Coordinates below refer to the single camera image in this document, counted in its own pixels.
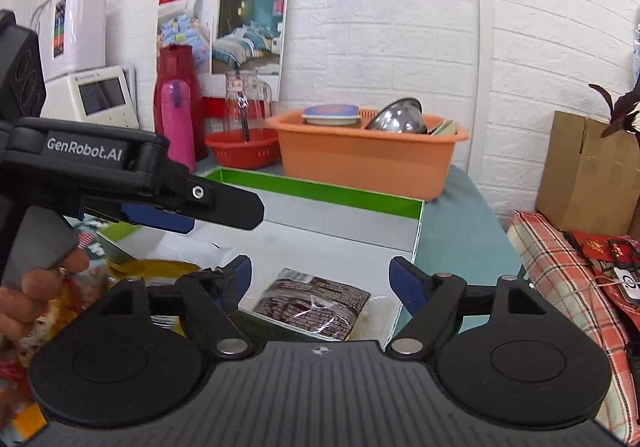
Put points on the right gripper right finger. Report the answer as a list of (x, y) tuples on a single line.
[(433, 303)]

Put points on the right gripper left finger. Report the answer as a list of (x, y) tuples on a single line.
[(209, 299)]

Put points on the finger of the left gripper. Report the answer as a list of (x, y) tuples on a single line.
[(191, 195), (139, 214)]

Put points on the brown clear snack packet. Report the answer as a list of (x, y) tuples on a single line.
[(313, 304)]

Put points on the yellow clear cake packet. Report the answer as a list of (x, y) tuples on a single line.
[(151, 271)]

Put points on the person's left hand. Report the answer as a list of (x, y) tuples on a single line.
[(20, 309)]

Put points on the red plastic basket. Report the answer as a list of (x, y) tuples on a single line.
[(231, 151)]

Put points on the white screen appliance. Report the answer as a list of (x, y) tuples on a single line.
[(99, 96)]

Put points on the pink thermos bottle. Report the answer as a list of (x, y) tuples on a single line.
[(175, 112)]

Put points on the green cardboard box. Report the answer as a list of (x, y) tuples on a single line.
[(333, 232)]

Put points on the clear glass pitcher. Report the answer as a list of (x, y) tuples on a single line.
[(247, 104)]

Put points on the plaid cushion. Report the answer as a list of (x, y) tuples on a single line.
[(564, 279)]

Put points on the red thermos jug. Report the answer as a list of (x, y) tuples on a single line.
[(175, 63)]

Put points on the blue lidded container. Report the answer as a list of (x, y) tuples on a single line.
[(332, 115)]

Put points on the white water purifier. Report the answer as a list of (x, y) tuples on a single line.
[(71, 37)]

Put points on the orange plastic basin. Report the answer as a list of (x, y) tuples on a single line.
[(399, 164)]

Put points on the bedroom poster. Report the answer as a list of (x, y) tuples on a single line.
[(226, 36)]

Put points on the steel bowl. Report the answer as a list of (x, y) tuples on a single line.
[(401, 116)]

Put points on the brown cardboard box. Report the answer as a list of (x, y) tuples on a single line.
[(590, 183)]

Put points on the red printed snack bag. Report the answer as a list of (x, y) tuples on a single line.
[(21, 417)]

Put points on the dark purple plant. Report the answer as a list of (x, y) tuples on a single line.
[(624, 113)]

